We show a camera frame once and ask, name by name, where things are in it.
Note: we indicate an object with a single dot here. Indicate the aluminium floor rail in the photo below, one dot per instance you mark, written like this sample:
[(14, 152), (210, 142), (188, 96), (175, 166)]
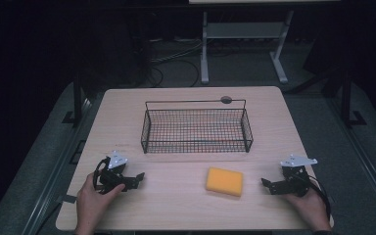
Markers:
[(365, 163), (55, 176)]

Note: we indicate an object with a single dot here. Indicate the black metal stand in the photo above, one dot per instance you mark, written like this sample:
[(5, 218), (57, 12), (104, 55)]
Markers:
[(346, 98), (77, 101)]

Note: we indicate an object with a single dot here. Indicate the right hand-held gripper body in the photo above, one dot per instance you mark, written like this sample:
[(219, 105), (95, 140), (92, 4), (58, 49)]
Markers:
[(295, 178)]

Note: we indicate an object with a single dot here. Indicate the yellow sponge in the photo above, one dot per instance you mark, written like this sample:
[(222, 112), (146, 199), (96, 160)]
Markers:
[(224, 181)]

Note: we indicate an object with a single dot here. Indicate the round grey table grommet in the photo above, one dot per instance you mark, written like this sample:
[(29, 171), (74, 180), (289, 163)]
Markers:
[(226, 99)]

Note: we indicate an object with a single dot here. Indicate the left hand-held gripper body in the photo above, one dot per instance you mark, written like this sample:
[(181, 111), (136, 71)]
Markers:
[(115, 169)]

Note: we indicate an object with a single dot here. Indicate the person's right hand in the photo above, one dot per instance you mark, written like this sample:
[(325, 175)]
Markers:
[(310, 209)]

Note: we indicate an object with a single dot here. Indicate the person's left hand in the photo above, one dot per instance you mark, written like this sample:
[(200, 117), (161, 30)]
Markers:
[(93, 202)]

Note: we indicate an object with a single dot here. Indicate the white metal desk frame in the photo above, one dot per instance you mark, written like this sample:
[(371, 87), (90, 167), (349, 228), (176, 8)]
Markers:
[(243, 30)]

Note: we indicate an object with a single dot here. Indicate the grey table edge bracket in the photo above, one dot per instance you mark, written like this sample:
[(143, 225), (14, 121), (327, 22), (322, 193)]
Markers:
[(68, 198)]

